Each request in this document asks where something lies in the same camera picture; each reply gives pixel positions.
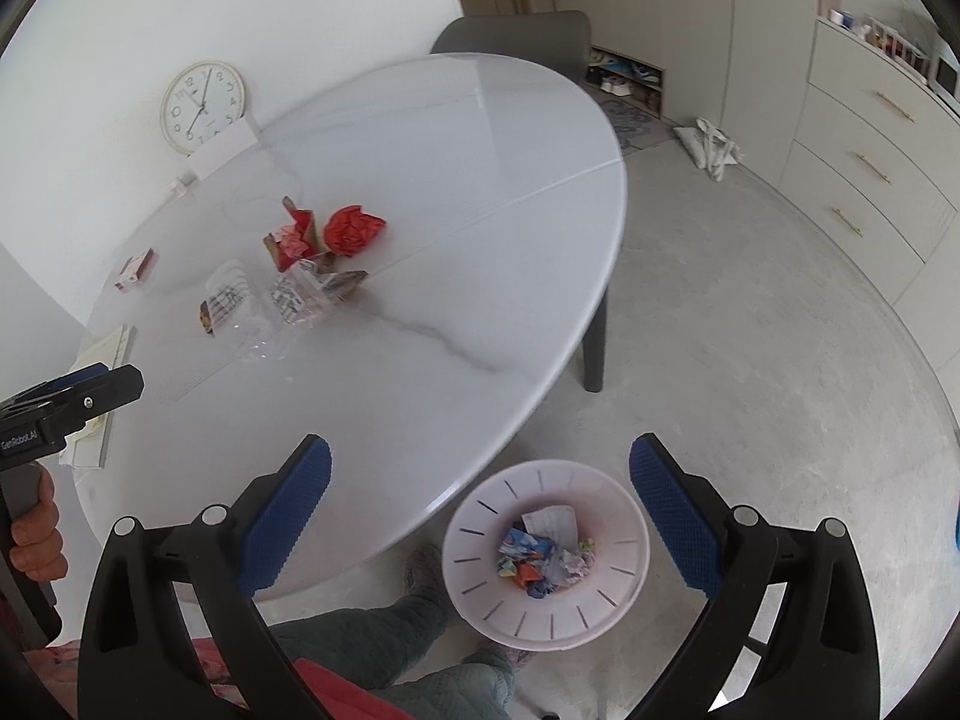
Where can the person's left hand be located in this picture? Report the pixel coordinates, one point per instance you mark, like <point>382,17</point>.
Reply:
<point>37,536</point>

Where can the white folded card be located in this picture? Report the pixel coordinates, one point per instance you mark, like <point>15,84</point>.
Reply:
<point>223,150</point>

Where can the clear labelled plastic package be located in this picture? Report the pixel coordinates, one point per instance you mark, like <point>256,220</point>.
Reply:
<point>315,289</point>

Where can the blue and white wrapper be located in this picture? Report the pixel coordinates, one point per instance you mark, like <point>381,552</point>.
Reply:
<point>529,544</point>

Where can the person's red garment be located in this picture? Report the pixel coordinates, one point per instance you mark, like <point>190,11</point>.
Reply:
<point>330,690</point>

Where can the white slotted waste bin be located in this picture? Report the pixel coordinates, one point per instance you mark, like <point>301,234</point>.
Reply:
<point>480,510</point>

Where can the round white wall clock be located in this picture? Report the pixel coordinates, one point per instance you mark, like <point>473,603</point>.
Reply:
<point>202,109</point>

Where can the white tote bag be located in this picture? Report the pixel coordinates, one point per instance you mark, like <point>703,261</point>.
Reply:
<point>712,146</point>

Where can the white printed paper slip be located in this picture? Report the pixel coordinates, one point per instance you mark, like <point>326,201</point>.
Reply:
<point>550,521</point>

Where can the red paper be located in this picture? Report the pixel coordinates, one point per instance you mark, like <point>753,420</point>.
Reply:
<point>354,229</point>

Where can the black table leg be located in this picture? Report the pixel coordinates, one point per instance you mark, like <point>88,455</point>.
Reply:
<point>594,345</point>

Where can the torn red carton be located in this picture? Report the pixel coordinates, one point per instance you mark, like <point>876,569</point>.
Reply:
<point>294,236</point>

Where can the person's grey quilted pants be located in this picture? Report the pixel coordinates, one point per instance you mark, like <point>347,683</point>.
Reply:
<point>390,637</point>

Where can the dark blue wrapper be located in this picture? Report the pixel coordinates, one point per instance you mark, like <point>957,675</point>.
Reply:
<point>537,590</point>

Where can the small white plug adapter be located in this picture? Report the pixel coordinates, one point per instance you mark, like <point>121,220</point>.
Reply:
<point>181,187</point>

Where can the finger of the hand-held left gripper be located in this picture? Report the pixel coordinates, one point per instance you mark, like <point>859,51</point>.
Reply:
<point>105,394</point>
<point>75,373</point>

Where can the shoes in cabinet niche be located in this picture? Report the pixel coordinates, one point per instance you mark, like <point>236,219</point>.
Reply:
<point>622,79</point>

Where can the grey patterned floor mat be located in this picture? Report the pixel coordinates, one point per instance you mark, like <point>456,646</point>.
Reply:
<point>634,124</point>

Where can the beige tall cabinet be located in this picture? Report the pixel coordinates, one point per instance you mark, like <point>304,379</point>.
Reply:
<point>697,7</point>

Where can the stack of cream papers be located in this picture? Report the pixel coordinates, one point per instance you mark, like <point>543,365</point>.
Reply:
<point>101,349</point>

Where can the small bottles on cabinet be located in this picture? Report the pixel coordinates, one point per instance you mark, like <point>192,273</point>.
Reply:
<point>841,17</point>

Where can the brown snack wrapper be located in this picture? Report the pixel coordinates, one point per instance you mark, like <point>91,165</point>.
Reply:
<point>210,315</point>

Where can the person's grey slipper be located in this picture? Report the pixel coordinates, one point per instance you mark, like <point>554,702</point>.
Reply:
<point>501,661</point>
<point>426,570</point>

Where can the small red box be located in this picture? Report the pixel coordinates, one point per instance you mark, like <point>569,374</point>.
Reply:
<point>136,270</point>

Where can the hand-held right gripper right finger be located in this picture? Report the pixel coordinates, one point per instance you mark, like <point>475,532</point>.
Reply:
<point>675,517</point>

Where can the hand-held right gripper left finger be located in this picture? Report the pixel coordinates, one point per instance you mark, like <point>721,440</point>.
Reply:
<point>289,514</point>

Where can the white dish rack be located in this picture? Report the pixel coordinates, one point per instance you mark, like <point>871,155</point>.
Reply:
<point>892,41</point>

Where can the grey chair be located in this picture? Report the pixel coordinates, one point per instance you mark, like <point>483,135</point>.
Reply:
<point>517,34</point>

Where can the grey paper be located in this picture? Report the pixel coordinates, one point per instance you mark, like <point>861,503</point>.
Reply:
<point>581,559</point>

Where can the beige drawer cabinet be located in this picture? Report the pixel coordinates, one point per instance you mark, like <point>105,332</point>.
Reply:
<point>862,150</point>

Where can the red snack packet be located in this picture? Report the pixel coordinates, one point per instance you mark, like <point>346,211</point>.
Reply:
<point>525,575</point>

